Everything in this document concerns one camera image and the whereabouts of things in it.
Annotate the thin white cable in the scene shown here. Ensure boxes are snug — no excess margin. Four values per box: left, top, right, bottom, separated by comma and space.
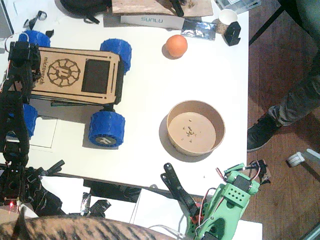
147, 224, 187, 238

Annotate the white paper sheet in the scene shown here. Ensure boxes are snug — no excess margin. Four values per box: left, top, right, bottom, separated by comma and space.
29, 116, 60, 153

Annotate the black flat panel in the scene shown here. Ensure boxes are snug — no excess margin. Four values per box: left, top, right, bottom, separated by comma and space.
82, 178, 142, 204

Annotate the brown paper bowl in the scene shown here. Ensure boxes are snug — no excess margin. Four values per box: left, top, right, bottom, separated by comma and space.
166, 99, 227, 157

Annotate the brown striped fur fabric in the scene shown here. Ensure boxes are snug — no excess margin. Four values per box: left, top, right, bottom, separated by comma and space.
0, 207, 176, 240

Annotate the white SUNLU box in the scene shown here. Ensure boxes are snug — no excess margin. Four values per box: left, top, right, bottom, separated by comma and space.
119, 14, 185, 31

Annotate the silver foil packet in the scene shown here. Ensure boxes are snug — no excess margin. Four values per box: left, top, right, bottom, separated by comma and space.
79, 191, 91, 217

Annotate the white chair caster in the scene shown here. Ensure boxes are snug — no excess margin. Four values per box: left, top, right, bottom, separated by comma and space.
286, 151, 305, 168

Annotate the blue ribbed rover wheel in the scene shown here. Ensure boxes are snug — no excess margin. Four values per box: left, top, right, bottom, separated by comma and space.
18, 29, 51, 48
88, 110, 126, 149
99, 38, 133, 75
6, 103, 39, 138

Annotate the orange fruit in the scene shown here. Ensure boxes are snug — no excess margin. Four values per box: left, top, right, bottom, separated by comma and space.
165, 34, 188, 59

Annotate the black round zip case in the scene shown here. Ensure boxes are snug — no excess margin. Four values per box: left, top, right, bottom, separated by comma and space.
59, 0, 112, 25

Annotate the black plastic printed part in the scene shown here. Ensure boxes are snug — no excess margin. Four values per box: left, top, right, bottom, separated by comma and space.
168, 0, 185, 17

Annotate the white computer monitor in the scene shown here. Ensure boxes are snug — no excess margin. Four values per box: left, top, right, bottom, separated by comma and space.
0, 3, 15, 38

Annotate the pale chair base leg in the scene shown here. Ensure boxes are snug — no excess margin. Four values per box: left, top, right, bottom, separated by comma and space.
306, 148, 320, 163

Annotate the controller board with red LED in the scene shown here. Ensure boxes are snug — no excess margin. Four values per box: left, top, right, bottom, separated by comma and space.
2, 197, 22, 213

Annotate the black metal table leg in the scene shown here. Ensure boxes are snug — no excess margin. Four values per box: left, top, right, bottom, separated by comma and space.
248, 4, 286, 47

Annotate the shiny foil bag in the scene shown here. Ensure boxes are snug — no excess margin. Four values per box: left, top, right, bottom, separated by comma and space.
180, 19, 217, 41

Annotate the brown wooden board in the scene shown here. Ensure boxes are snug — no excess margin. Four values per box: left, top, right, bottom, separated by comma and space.
111, 0, 214, 18

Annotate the person in black hoodie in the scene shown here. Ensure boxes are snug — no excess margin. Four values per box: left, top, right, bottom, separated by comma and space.
268, 0, 320, 127

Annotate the black printed bracket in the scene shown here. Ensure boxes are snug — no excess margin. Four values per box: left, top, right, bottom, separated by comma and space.
223, 21, 242, 47

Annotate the black sneaker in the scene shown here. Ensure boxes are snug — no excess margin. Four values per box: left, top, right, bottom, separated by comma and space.
246, 113, 281, 153

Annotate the black table clamp handle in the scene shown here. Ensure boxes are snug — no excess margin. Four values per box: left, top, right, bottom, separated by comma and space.
37, 159, 66, 176

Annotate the black fabric bag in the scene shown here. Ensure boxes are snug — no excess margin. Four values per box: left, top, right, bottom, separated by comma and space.
27, 173, 65, 217

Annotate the black clamp with wires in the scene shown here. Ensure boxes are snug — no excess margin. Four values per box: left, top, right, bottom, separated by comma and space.
249, 159, 272, 186

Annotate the patterned paper cup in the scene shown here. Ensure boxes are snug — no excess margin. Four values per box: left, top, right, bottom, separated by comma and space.
216, 8, 238, 35

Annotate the black crumpled packet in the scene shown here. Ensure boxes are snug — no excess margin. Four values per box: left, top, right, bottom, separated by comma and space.
88, 199, 112, 218

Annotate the black clamp with clear knob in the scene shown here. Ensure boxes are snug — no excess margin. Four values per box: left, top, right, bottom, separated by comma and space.
23, 10, 48, 28

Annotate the clear plastic box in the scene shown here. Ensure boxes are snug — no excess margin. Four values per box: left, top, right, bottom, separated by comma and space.
214, 0, 262, 15

